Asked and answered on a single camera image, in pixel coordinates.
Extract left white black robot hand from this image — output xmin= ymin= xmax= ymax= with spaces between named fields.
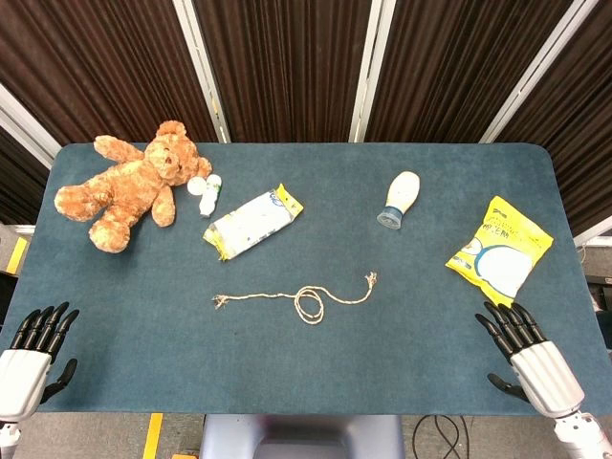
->
xmin=0 ymin=300 xmax=81 ymax=425

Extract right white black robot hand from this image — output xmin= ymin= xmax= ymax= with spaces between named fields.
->
xmin=474 ymin=300 xmax=587 ymax=422

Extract beige braided rope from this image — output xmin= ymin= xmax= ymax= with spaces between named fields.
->
xmin=211 ymin=271 xmax=379 ymax=325

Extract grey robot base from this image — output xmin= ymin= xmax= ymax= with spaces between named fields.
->
xmin=198 ymin=413 xmax=405 ymax=459

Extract yellow snack bag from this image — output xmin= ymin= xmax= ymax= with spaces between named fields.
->
xmin=445 ymin=194 xmax=555 ymax=302

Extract brown curtain panel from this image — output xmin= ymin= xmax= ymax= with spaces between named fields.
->
xmin=0 ymin=0 xmax=220 ymax=147
xmin=192 ymin=0 xmax=375 ymax=143
xmin=496 ymin=0 xmax=612 ymax=236
xmin=365 ymin=0 xmax=575 ymax=143
xmin=0 ymin=124 xmax=50 ymax=226

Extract brown teddy bear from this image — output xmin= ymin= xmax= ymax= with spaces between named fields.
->
xmin=53 ymin=120 xmax=214 ymax=254

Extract cream squeeze bottle blue cap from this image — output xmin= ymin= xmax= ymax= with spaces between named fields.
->
xmin=376 ymin=170 xmax=422 ymax=231

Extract blue felt table mat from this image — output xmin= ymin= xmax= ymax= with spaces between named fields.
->
xmin=0 ymin=142 xmax=612 ymax=416

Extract small white green bottle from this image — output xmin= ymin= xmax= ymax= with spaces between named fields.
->
xmin=198 ymin=173 xmax=224 ymax=219

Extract white yellow tissue package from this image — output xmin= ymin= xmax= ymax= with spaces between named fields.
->
xmin=202 ymin=183 xmax=305 ymax=262

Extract black floor cables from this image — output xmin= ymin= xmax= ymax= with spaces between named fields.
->
xmin=411 ymin=414 xmax=472 ymax=459

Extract white partition post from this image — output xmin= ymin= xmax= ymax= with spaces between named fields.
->
xmin=348 ymin=0 xmax=398 ymax=143
xmin=0 ymin=84 xmax=61 ymax=169
xmin=479 ymin=0 xmax=601 ymax=144
xmin=572 ymin=217 xmax=612 ymax=249
xmin=172 ymin=0 xmax=231 ymax=143

